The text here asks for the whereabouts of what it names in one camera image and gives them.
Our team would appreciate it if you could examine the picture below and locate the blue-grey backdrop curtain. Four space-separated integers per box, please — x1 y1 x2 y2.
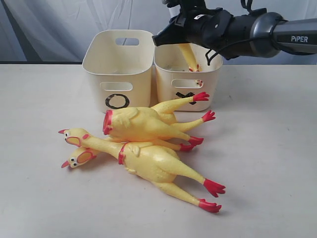
0 0 317 64

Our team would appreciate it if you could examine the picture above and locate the cream bin marked O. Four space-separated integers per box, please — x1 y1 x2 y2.
82 29 155 113

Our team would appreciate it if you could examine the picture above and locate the headless yellow rubber chicken body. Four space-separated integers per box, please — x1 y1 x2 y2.
103 107 204 151

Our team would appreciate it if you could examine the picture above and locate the yellow rubber chicken front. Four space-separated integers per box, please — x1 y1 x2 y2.
59 128 225 213

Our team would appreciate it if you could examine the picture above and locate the broken chicken head with tube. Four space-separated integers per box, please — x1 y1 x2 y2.
178 43 199 72

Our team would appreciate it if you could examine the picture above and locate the cream bin marked X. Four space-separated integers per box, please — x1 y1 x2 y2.
154 44 223 112

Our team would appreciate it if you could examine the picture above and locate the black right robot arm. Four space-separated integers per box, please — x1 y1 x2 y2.
153 0 317 62

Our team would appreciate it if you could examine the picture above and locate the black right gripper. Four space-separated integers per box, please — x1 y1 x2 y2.
152 0 218 48

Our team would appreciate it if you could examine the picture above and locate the yellow rubber chicken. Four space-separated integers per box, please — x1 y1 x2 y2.
59 128 225 213
61 92 216 170

